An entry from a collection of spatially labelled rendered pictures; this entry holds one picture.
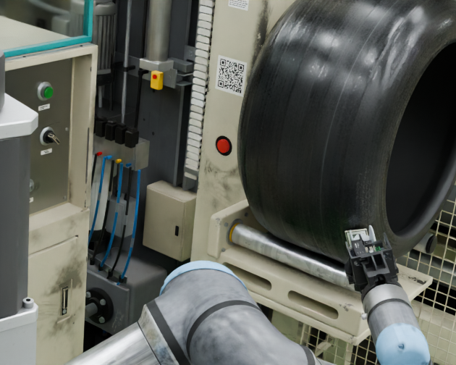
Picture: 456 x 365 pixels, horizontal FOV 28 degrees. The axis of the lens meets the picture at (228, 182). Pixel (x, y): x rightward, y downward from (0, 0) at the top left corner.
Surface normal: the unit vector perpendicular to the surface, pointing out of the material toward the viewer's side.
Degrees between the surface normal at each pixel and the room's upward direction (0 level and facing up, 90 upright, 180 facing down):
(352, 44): 46
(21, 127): 90
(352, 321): 90
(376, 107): 71
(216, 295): 15
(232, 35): 90
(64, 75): 90
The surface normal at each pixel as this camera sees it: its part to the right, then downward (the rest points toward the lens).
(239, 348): -0.09, -0.29
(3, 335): 0.63, 0.35
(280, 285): -0.58, 0.25
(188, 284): -0.42, -0.79
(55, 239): 0.81, 0.29
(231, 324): -0.08, -0.65
